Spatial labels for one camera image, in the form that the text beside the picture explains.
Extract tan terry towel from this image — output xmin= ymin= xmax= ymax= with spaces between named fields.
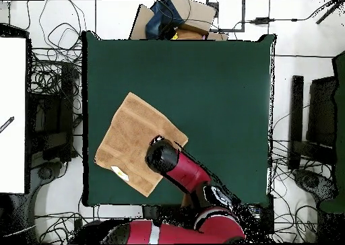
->
xmin=94 ymin=92 xmax=189 ymax=198

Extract dark green table cloth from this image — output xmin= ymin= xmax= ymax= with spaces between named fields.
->
xmin=81 ymin=30 xmax=276 ymax=208

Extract black equipment cart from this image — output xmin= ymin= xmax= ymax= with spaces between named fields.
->
xmin=28 ymin=61 xmax=82 ymax=162

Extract brown folded garment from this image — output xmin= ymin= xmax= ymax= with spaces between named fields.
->
xmin=174 ymin=26 xmax=209 ymax=40

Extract blue jeans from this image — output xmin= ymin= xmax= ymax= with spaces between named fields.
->
xmin=145 ymin=0 xmax=187 ymax=40

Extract brown cardboard box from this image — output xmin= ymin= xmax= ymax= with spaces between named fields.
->
xmin=129 ymin=0 xmax=229 ymax=41

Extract black box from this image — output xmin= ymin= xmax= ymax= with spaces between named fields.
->
xmin=258 ymin=196 xmax=275 ymax=235

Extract black label strip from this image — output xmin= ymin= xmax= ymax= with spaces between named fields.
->
xmin=0 ymin=116 xmax=15 ymax=134

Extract black power adapter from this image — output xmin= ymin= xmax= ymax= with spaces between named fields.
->
xmin=253 ymin=17 xmax=275 ymax=26

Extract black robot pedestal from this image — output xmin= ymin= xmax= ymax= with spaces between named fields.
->
xmin=142 ymin=205 xmax=162 ymax=220

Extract black cable bundle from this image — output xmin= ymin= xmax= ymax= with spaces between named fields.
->
xmin=270 ymin=139 xmax=335 ymax=243
xmin=26 ymin=0 xmax=86 ymax=116
xmin=34 ymin=204 xmax=144 ymax=244

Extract black cable with connector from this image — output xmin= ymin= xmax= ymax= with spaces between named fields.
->
xmin=232 ymin=0 xmax=345 ymax=40

